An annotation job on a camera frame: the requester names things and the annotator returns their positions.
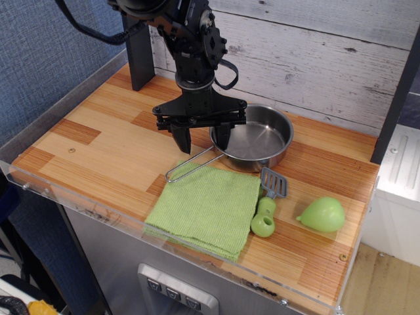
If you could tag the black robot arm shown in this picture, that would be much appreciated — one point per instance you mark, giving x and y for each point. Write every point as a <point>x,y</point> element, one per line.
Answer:
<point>197,47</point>

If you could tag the green cloth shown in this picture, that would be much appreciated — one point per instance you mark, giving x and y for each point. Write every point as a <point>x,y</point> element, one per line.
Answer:
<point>211,208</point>

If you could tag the white aluminium rail block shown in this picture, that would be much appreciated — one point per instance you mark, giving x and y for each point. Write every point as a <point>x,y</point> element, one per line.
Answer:
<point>399,170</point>

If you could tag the right dark post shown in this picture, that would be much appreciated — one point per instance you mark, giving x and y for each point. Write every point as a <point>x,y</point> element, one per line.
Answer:
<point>397,104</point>

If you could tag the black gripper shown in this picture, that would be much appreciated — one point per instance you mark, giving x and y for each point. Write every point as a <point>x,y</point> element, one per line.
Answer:
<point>200,108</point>

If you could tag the grey spatula green handle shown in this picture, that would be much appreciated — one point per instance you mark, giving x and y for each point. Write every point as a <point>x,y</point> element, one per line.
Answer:
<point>275,186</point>

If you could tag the steel pan with wire handle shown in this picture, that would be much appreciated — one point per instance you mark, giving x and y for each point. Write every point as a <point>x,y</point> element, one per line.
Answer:
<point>261,142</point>

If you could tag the green plastic pear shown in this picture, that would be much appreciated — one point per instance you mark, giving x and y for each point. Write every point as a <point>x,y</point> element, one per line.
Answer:
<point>325,214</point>

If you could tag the steel cabinet front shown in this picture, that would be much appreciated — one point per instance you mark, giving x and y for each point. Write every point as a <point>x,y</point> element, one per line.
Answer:
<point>114,256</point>

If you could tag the grey button panel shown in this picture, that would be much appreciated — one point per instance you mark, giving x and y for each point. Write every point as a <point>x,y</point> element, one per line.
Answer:
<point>165,294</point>

